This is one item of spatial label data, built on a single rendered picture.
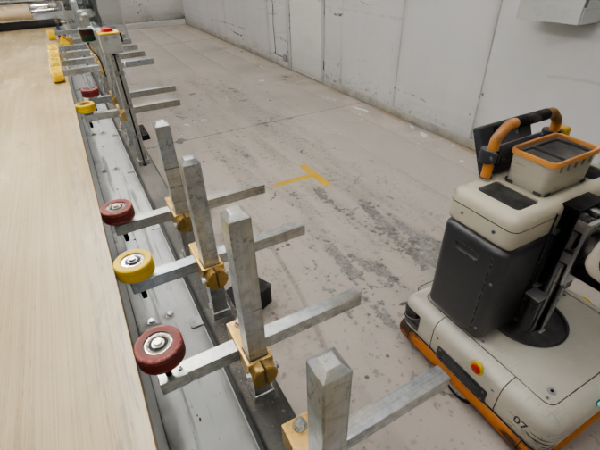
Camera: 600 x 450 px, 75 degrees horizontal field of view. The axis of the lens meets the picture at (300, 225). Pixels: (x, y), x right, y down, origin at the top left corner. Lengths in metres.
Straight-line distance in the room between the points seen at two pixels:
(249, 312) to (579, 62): 2.82
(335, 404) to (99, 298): 0.55
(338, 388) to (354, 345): 1.41
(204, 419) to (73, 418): 0.34
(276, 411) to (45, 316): 0.47
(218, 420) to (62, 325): 0.37
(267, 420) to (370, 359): 1.01
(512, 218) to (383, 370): 0.85
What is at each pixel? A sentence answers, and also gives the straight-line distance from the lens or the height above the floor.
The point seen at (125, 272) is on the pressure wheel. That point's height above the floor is 0.91.
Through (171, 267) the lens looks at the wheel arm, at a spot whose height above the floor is 0.86.
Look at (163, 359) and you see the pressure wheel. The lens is 0.70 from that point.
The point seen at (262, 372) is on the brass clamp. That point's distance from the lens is 0.75.
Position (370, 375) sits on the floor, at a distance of 1.75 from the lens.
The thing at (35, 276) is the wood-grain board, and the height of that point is 0.90.
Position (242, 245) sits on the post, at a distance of 0.58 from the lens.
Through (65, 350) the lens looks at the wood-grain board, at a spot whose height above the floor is 0.90.
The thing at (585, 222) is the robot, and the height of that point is 0.77.
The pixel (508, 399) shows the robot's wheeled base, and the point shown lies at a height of 0.24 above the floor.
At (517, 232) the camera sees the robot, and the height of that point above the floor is 0.77.
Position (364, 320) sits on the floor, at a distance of 1.93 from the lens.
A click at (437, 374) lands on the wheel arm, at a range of 0.75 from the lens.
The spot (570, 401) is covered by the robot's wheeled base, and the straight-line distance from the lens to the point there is 1.57.
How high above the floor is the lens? 1.44
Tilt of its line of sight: 35 degrees down
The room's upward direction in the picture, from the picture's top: 2 degrees counter-clockwise
